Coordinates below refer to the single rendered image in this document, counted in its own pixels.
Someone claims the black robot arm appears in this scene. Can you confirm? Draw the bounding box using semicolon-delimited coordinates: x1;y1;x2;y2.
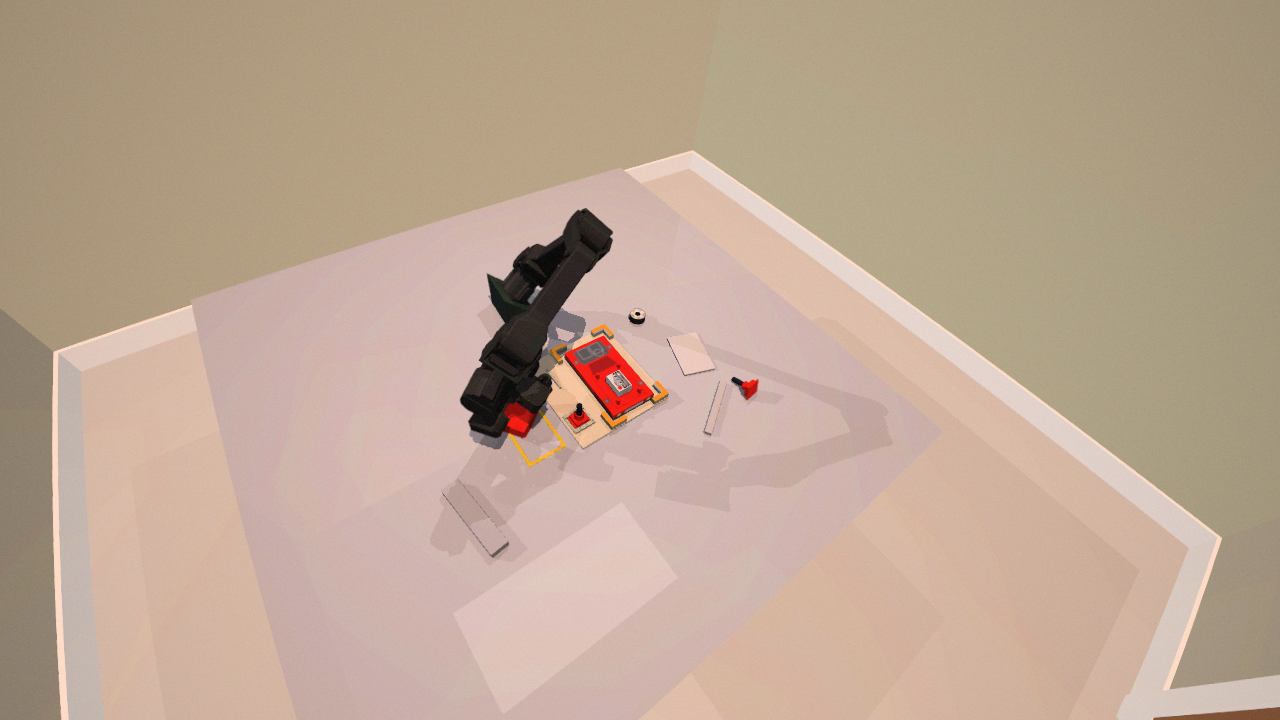
460;208;613;416

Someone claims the pale pink flat rectangular sheet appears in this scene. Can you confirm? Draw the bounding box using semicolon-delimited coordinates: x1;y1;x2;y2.
667;332;716;375

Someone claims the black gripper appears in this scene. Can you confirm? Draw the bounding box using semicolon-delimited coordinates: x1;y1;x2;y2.
468;361;539;438

